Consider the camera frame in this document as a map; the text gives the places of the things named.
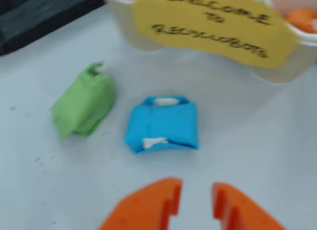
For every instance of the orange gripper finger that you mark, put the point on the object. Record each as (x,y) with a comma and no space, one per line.
(143,210)
(242,215)

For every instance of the blue paper packet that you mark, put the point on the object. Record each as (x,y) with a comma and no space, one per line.
(161,123)

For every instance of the green paper packet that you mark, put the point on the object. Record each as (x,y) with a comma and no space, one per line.
(84,104)

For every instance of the orange paper packet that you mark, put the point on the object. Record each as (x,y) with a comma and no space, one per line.
(302,19)

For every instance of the paper cup with orange tag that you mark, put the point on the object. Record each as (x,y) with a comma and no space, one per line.
(304,66)

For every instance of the yellow welcome sign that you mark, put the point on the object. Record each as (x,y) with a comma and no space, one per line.
(210,32)

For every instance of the paper cup with green tag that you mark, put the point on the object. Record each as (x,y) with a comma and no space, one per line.
(121,22)

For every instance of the short dark foam border strip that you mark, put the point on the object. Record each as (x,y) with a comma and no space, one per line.
(37,24)

